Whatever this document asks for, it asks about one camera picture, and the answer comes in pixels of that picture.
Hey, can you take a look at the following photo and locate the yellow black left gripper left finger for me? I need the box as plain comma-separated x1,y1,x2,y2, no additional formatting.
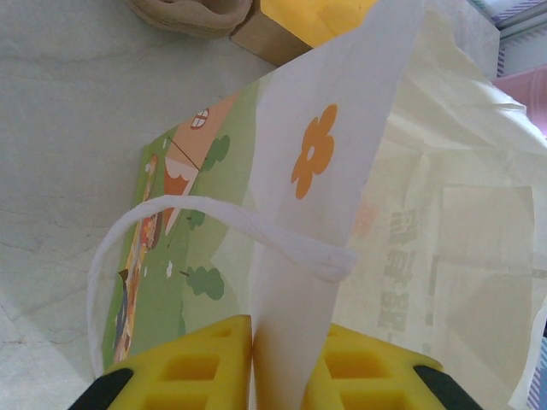
75,313,256,410

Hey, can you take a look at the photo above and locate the pink straw holder cup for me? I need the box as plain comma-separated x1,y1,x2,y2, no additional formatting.
491,63,547,142

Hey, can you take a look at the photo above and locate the brown pulp cup carrier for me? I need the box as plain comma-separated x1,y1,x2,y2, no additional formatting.
126,0,253,39

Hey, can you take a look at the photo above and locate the yellow cardboard box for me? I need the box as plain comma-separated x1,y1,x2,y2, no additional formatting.
230,0,379,67

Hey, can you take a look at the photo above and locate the white green printed paper bag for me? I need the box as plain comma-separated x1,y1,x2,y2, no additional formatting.
87,0,547,410

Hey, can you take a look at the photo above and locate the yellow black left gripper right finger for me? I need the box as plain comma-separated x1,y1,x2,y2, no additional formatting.
301,322,473,410

